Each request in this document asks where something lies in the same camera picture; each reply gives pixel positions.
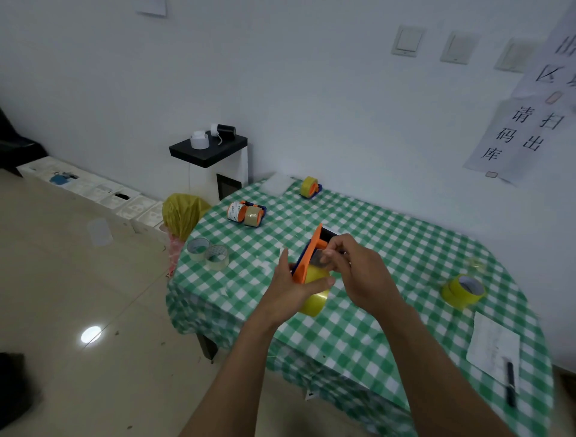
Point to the dark table leg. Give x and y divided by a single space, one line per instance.
208 346

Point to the tall yellow tape roll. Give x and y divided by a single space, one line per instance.
456 296

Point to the person's right hand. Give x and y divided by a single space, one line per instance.
369 279

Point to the pink plastic bag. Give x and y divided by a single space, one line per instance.
174 254

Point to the row of white boxes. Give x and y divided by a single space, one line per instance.
94 191

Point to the person's left forearm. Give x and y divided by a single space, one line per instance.
234 387

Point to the white wall switch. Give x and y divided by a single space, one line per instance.
459 47
407 40
516 55

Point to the white cabinet with black top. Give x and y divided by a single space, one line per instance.
211 154

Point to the beige tape roll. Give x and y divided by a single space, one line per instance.
220 263

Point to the white printed label scrap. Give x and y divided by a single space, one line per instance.
310 395

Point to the person's left hand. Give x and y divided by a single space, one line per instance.
283 297

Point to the white paper wall sign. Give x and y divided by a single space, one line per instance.
546 58
513 157

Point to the white printed tape roll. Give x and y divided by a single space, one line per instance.
235 211

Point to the yellow plastic bag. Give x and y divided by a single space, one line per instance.
184 215

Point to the blue object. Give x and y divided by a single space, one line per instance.
59 178

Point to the person's right forearm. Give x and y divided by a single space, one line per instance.
441 382

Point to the black pen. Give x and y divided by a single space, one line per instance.
510 382

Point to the white paper sheet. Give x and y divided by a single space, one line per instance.
490 344

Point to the black chair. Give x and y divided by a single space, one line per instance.
15 148

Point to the short yellow tape roll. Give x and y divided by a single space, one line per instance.
317 304

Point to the white foam pad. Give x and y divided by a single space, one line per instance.
276 183

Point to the green checkered tablecloth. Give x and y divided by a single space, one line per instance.
396 234

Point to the white printed wall paper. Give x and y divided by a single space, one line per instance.
153 6

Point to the brown tape roll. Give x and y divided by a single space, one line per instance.
253 216

